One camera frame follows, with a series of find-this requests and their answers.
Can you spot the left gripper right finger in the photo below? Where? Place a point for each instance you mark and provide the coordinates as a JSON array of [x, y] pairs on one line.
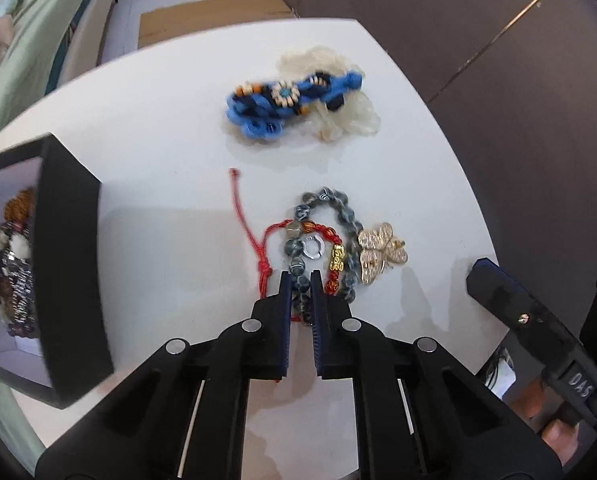
[[331, 347]]

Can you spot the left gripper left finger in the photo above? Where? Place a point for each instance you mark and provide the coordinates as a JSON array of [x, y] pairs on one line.
[[272, 343]]

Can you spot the gold butterfly brooch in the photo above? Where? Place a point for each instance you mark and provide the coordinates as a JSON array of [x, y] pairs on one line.
[[380, 249]]

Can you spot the translucent white organza pouch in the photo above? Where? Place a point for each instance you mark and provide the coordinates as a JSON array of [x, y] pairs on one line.
[[357, 116]]

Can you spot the black jewelry box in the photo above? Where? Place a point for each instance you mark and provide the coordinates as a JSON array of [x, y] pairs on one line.
[[71, 355]]

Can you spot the beaded jewelry in box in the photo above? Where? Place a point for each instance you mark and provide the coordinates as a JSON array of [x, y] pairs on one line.
[[17, 290]]

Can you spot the right hand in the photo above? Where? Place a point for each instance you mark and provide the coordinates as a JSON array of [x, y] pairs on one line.
[[561, 437]]

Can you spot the flattened cardboard sheet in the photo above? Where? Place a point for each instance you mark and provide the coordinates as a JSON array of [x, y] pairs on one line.
[[187, 18]]

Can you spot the bed with green blanket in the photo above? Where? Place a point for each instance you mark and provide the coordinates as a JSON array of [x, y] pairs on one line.
[[45, 44]]

